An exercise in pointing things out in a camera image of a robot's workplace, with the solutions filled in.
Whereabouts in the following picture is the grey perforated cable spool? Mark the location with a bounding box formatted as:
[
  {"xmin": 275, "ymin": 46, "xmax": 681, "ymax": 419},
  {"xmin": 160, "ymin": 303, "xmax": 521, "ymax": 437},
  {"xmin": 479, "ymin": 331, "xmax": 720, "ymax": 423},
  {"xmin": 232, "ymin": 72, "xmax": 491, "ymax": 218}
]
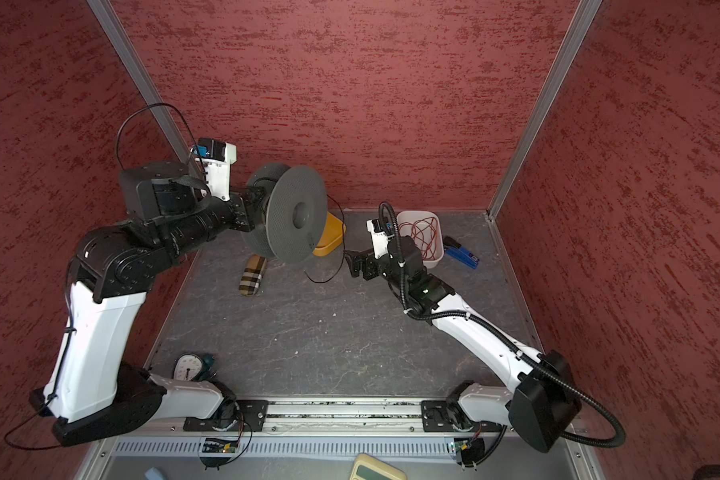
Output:
[{"xmin": 242, "ymin": 163, "xmax": 327, "ymax": 264}]

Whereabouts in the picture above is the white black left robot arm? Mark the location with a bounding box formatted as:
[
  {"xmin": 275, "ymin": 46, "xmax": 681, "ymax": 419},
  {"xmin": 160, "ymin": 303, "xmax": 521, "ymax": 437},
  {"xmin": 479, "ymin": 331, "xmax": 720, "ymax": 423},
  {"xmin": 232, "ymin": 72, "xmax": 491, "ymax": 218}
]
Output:
[{"xmin": 30, "ymin": 161, "xmax": 267, "ymax": 447}]

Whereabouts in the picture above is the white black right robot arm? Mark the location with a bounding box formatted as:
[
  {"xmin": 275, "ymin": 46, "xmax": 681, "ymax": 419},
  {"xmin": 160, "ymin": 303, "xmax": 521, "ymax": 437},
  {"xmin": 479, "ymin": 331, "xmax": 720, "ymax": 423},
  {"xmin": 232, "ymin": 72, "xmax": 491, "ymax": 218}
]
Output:
[{"xmin": 344, "ymin": 249, "xmax": 581, "ymax": 452}]

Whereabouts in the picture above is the yellow plastic tub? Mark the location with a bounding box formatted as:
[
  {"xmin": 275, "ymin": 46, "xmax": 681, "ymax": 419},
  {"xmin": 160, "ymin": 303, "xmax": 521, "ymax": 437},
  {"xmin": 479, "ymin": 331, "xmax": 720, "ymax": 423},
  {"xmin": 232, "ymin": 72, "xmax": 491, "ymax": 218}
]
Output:
[{"xmin": 313, "ymin": 212, "xmax": 346, "ymax": 257}]

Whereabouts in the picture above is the white plastic tray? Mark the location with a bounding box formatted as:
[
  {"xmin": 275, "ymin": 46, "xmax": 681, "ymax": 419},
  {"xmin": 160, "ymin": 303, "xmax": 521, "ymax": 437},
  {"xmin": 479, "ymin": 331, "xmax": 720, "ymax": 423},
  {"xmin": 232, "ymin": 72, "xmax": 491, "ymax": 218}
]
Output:
[{"xmin": 397, "ymin": 210, "xmax": 445, "ymax": 269}]

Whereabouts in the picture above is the blue stapler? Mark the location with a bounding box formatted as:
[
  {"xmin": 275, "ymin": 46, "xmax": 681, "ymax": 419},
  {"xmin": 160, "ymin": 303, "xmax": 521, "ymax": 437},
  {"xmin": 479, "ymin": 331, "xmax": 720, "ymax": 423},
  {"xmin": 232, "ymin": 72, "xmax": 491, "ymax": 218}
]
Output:
[{"xmin": 443, "ymin": 236, "xmax": 480, "ymax": 269}]

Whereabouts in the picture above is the plaid fabric glasses case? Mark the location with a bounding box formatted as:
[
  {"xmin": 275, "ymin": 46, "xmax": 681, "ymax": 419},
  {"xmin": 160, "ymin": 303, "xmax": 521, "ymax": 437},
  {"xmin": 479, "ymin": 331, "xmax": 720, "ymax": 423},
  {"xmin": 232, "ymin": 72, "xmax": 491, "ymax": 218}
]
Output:
[{"xmin": 238, "ymin": 255, "xmax": 268, "ymax": 297}]

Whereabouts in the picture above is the beige device at bottom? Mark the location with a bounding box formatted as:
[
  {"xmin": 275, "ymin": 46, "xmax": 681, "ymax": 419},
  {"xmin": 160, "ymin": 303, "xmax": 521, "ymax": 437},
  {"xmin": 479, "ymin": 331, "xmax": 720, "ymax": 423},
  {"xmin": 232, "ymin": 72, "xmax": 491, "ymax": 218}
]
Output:
[{"xmin": 349, "ymin": 454, "xmax": 408, "ymax": 480}]

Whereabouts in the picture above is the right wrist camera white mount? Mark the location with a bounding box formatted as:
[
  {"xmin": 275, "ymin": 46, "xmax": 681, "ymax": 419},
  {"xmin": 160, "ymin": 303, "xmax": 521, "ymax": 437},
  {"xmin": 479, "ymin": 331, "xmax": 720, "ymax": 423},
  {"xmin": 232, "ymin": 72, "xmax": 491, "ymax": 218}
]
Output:
[{"xmin": 366, "ymin": 218, "xmax": 402, "ymax": 260}]

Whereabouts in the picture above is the red cable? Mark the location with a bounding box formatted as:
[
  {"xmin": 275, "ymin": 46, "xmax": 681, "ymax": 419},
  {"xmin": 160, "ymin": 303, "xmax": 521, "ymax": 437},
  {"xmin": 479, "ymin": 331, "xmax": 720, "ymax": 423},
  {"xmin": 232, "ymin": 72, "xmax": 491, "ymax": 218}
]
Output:
[{"xmin": 404, "ymin": 217, "xmax": 441, "ymax": 261}]

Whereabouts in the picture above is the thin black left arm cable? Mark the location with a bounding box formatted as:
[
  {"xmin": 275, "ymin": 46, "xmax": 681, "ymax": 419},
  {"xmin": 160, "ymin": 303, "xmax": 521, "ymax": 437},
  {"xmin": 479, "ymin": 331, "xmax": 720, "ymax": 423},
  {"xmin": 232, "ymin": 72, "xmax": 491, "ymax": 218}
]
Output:
[{"xmin": 2, "ymin": 102, "xmax": 211, "ymax": 452}]

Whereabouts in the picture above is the black corrugated cable conduit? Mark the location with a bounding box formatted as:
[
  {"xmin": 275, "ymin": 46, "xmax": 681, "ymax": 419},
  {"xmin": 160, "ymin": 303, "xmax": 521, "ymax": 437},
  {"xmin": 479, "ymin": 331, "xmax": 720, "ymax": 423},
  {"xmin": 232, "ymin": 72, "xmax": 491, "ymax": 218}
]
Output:
[{"xmin": 377, "ymin": 201, "xmax": 628, "ymax": 449}]

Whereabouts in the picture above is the aluminium corner post left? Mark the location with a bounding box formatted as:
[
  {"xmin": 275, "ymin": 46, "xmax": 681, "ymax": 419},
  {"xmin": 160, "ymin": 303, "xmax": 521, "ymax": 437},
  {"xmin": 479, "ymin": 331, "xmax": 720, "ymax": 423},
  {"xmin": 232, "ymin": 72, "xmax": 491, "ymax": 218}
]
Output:
[{"xmin": 87, "ymin": 0, "xmax": 188, "ymax": 159}]

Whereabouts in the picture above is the aluminium corner post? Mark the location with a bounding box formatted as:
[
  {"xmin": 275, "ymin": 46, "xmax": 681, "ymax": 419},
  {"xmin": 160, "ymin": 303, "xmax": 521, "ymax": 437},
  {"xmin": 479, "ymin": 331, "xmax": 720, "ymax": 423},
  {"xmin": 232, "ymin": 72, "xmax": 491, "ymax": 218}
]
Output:
[
  {"xmin": 87, "ymin": 0, "xmax": 188, "ymax": 159},
  {"xmin": 488, "ymin": 0, "xmax": 602, "ymax": 222}
]

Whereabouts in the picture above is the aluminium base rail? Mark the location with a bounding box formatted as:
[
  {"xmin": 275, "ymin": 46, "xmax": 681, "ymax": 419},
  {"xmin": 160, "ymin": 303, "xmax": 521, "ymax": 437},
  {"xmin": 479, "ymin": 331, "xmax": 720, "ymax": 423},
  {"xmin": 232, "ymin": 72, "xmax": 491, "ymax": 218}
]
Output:
[{"xmin": 95, "ymin": 395, "xmax": 583, "ymax": 460}]

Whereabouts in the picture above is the aluminium corner post right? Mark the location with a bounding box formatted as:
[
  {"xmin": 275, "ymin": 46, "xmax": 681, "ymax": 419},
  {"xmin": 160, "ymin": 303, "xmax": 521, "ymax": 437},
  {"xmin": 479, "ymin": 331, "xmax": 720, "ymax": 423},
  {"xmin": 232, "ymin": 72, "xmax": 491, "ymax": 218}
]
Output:
[{"xmin": 488, "ymin": 0, "xmax": 602, "ymax": 222}]

